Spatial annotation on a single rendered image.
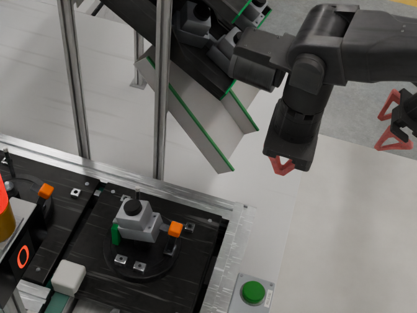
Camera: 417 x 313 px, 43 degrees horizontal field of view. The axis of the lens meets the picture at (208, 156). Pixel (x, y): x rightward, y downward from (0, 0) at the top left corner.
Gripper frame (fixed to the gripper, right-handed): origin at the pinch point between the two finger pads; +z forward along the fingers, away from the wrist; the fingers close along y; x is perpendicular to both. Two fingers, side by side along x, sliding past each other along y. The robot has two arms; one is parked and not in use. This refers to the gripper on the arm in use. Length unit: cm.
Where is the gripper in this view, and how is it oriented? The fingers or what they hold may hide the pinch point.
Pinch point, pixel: (280, 169)
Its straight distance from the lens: 79.7
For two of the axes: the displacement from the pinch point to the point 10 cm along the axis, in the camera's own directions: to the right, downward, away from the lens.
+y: -2.9, 7.2, -6.4
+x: 9.5, 2.8, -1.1
